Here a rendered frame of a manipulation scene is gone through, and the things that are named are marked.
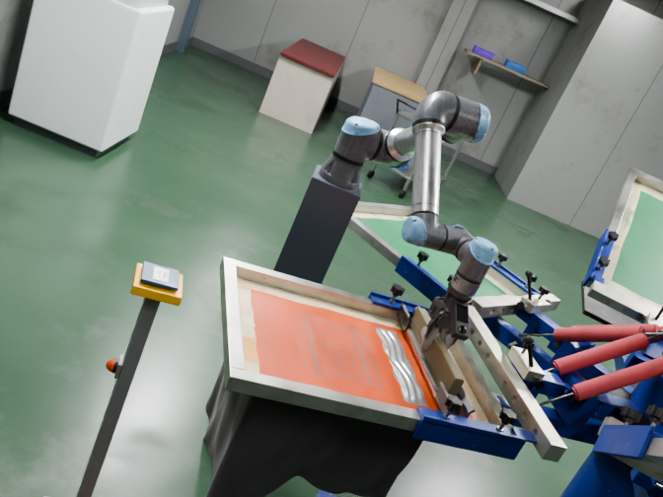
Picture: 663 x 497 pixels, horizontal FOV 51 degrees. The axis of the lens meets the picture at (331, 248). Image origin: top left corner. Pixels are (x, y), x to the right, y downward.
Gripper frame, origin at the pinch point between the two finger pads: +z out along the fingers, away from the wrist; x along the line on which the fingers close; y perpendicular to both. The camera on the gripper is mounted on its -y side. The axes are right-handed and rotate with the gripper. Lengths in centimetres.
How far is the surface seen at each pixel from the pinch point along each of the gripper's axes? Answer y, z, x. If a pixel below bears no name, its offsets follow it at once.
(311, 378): -17.3, 6.3, 37.4
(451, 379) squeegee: -16.4, -2.8, 1.1
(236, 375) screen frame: -28, 3, 59
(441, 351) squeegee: -5.5, -4.0, 0.9
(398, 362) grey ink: -0.7, 5.5, 8.7
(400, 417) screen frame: -29.2, 3.4, 17.0
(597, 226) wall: 611, 89, -502
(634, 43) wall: 632, -132, -427
